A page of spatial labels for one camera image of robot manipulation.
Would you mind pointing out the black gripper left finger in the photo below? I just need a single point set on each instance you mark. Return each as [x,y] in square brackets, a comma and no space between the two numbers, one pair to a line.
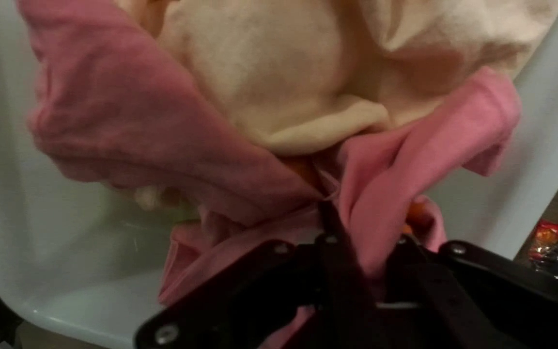
[261,304]

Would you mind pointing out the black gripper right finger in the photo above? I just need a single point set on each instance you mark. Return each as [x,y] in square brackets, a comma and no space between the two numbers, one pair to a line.
[486,304]

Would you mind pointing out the pink shirt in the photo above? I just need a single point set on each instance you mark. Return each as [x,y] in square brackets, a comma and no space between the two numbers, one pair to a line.
[131,110]

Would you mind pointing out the cream peach shirt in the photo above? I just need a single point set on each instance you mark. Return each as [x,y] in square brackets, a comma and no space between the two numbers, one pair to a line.
[280,71]

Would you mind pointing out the white plastic bin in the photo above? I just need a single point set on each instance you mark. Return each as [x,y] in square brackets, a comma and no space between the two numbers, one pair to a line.
[48,214]

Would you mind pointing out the clear plastic water bottle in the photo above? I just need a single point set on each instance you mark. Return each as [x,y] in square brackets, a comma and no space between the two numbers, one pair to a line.
[557,263]

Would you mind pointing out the small orange-red wrapper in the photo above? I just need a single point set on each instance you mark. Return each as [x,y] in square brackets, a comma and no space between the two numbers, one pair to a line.
[548,232]

